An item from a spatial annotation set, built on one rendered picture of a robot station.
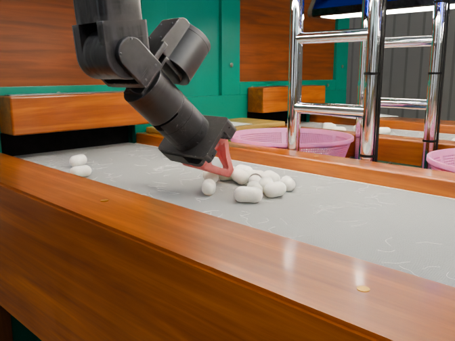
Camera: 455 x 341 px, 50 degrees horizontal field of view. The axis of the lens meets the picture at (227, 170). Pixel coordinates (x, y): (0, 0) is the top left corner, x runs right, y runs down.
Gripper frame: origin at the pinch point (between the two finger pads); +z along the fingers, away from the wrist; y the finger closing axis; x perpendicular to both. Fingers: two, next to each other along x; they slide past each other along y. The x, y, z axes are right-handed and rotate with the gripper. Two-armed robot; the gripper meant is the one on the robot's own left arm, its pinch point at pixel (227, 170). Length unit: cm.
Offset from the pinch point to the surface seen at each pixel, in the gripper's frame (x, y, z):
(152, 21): -32, 44, -2
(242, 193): 5.0, -9.5, -4.6
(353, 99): -112, 82, 126
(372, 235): 5.4, -27.1, -3.1
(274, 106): -41, 39, 39
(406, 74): -122, 55, 118
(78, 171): 10.0, 18.3, -10.2
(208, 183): 4.9, -3.6, -5.2
